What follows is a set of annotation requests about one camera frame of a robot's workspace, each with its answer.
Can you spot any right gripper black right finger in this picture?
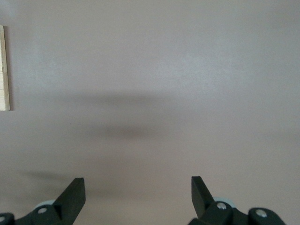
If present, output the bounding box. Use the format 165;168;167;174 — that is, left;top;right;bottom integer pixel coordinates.
187;175;288;225

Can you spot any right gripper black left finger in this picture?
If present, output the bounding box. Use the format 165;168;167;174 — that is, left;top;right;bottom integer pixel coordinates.
0;177;86;225

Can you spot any bamboo cutting board metal handle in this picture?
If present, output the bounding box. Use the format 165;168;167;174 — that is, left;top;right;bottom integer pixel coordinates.
0;25;11;111

